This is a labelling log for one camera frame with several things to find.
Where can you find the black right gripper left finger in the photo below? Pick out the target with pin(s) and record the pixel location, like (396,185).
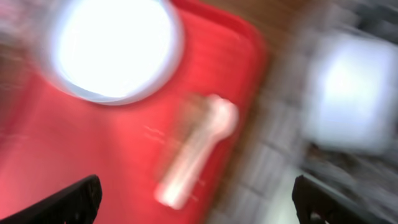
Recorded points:
(77,204)

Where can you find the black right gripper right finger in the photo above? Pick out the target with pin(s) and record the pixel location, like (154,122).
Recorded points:
(332,207)

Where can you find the white plastic spoon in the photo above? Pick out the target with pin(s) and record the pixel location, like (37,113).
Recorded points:
(220,121)

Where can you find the large light blue plate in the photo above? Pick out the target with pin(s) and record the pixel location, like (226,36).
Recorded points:
(111,52)

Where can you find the small light blue bowl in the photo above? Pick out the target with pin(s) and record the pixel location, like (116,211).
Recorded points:
(351,94)

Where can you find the grey dishwasher rack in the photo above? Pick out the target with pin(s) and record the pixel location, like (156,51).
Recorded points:
(272,152)

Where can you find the red serving tray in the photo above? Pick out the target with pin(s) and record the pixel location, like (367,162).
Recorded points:
(56,139)

